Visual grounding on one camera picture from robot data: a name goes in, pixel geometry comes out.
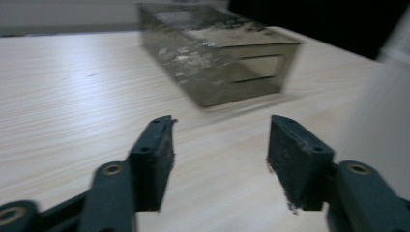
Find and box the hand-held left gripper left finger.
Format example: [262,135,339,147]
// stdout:
[126,114,178,213]

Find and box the grey metal box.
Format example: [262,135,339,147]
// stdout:
[136,2,303,108]

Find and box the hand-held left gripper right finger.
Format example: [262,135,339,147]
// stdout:
[266,114,336,215]

